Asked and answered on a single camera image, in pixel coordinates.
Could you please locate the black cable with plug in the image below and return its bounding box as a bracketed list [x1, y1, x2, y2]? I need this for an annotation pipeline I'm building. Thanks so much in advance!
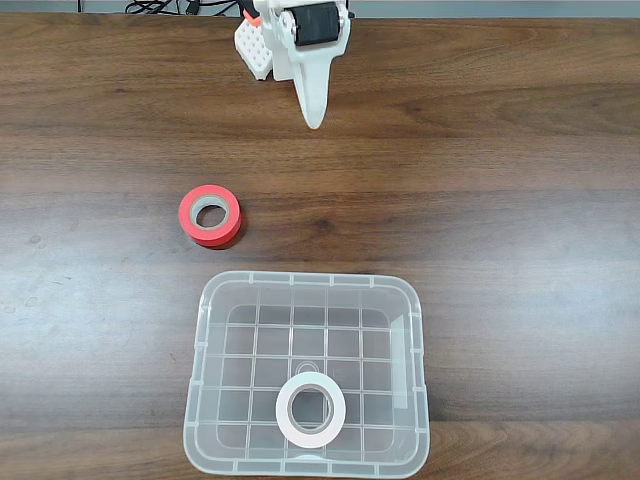
[183, 0, 241, 17]

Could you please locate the white tape roll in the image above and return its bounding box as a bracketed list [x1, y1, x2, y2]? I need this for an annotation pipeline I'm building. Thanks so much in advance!
[275, 370, 348, 449]

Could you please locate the black looped cable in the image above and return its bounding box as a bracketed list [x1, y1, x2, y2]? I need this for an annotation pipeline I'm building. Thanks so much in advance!
[124, 0, 175, 15]

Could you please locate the clear plastic storage box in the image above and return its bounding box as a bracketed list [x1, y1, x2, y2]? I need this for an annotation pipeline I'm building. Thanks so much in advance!
[183, 269, 432, 476]

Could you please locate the red tape roll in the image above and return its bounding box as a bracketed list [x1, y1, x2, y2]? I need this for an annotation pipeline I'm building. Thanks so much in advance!
[177, 184, 244, 250]

